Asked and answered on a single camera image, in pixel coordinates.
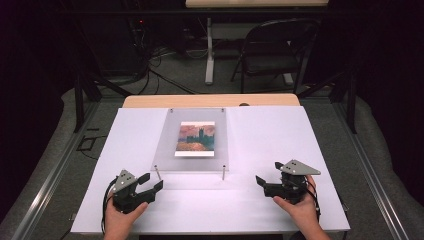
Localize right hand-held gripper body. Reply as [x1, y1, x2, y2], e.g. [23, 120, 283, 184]
[264, 159, 322, 205]

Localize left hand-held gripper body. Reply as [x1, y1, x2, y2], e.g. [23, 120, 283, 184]
[110, 169, 157, 215]

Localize person's left hand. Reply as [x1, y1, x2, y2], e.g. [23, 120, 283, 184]
[104, 191, 150, 234]

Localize person's right hand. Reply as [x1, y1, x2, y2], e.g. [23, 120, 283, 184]
[272, 174, 321, 232]

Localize white board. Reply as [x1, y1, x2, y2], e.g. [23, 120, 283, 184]
[70, 106, 351, 235]

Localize painted landscape picture card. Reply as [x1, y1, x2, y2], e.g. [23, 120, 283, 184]
[174, 121, 216, 158]

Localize black metal stand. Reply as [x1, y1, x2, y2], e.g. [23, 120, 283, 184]
[71, 64, 134, 134]
[297, 66, 358, 135]

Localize wooden table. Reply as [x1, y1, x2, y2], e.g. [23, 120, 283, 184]
[122, 93, 301, 109]

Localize black folding chair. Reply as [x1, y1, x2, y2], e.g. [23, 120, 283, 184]
[230, 17, 321, 95]

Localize white desk leg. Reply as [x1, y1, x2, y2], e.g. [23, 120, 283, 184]
[204, 17, 216, 86]

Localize dark equipment with red light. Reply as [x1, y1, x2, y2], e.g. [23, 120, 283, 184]
[128, 16, 151, 46]

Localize light desk top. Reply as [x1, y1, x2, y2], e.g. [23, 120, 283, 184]
[184, 0, 330, 9]

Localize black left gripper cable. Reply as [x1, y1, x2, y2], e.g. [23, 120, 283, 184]
[100, 178, 118, 236]

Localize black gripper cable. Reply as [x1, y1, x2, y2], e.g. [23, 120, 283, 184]
[304, 184, 323, 224]
[100, 178, 118, 236]

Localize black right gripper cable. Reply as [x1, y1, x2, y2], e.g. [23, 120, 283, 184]
[304, 184, 323, 224]

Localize clear acrylic picture frame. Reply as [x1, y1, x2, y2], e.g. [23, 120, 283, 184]
[150, 107, 230, 173]

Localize aluminium floor rail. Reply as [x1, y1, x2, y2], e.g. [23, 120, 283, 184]
[332, 99, 415, 240]
[10, 99, 102, 240]

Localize black floor cables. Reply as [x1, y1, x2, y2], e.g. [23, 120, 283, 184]
[131, 44, 209, 96]

